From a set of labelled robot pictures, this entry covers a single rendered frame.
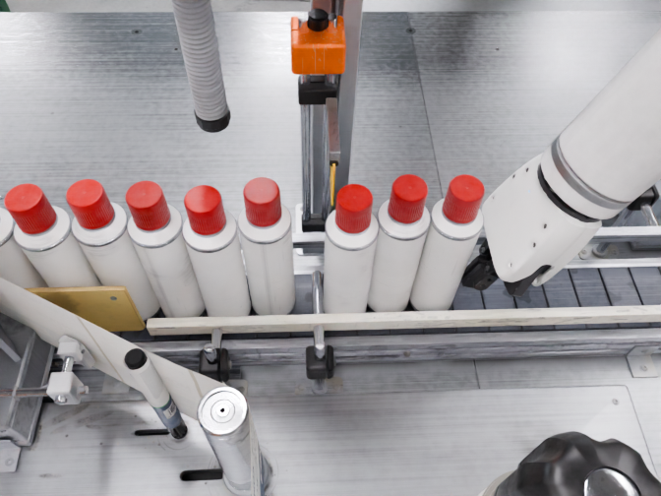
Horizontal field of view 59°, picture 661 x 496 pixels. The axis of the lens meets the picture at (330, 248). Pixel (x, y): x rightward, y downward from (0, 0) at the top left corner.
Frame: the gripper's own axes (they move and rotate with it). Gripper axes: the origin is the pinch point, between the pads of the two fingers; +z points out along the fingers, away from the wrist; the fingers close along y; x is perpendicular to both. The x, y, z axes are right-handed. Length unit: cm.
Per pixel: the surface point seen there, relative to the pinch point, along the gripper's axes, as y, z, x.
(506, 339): 4.9, 5.1, 5.5
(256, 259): 1.8, 2.0, -25.0
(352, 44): -12.4, -14.5, -20.7
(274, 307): 1.9, 10.6, -20.5
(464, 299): -0.3, 6.1, 1.7
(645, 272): -3.5, -1.7, 23.7
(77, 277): 1.6, 10.6, -41.1
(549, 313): 3.7, 0.2, 8.2
